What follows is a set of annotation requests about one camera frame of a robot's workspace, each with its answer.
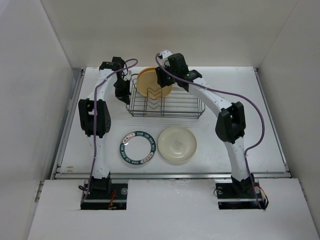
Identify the white plate teal rim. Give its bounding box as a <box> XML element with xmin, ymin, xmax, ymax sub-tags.
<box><xmin>119</xmin><ymin>130</ymin><xmax>157</xmax><ymax>168</ymax></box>

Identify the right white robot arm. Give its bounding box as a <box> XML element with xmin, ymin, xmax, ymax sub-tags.
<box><xmin>155</xmin><ymin>50</ymin><xmax>256</xmax><ymax>198</ymax></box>

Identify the yellow plate front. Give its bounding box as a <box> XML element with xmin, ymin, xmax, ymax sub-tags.
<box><xmin>136</xmin><ymin>71</ymin><xmax>173</xmax><ymax>100</ymax></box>

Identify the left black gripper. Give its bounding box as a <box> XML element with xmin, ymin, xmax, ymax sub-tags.
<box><xmin>113</xmin><ymin>78</ymin><xmax>131</xmax><ymax>105</ymax></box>

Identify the aluminium table frame rail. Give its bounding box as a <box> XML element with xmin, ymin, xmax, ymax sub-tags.
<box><xmin>34</xmin><ymin>67</ymin><xmax>291</xmax><ymax>203</ymax></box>

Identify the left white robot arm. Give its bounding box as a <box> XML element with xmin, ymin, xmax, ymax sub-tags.
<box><xmin>78</xmin><ymin>56</ymin><xmax>131</xmax><ymax>199</ymax></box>

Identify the purple cable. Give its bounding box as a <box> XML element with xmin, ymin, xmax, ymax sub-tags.
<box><xmin>155</xmin><ymin>52</ymin><xmax>266</xmax><ymax>211</ymax></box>
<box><xmin>82</xmin><ymin>58</ymin><xmax>140</xmax><ymax>203</ymax></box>

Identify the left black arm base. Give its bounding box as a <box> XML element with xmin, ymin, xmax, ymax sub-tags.
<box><xmin>78</xmin><ymin>175</ymin><xmax>129</xmax><ymax>211</ymax></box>

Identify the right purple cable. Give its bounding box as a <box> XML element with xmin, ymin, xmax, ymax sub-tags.
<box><xmin>155</xmin><ymin>52</ymin><xmax>266</xmax><ymax>211</ymax></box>

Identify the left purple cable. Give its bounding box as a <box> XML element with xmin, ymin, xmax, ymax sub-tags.
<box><xmin>82</xmin><ymin>58</ymin><xmax>140</xmax><ymax>203</ymax></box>

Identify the cream shallow bowl plate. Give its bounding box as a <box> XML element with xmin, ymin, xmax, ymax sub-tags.
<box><xmin>157</xmin><ymin>126</ymin><xmax>198</xmax><ymax>165</ymax></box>

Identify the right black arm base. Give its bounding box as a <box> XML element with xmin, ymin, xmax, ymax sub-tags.
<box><xmin>213</xmin><ymin>176</ymin><xmax>269</xmax><ymax>210</ymax></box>

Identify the yellow plate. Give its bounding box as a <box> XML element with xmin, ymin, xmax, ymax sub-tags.
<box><xmin>136</xmin><ymin>71</ymin><xmax>173</xmax><ymax>100</ymax></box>
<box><xmin>138</xmin><ymin>66</ymin><xmax>156</xmax><ymax>76</ymax></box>

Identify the grey wire dish rack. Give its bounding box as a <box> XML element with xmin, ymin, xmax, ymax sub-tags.
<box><xmin>126</xmin><ymin>73</ymin><xmax>206</xmax><ymax>119</ymax></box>

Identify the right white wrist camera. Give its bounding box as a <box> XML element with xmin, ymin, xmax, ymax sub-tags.
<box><xmin>156</xmin><ymin>49</ymin><xmax>173</xmax><ymax>66</ymax></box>

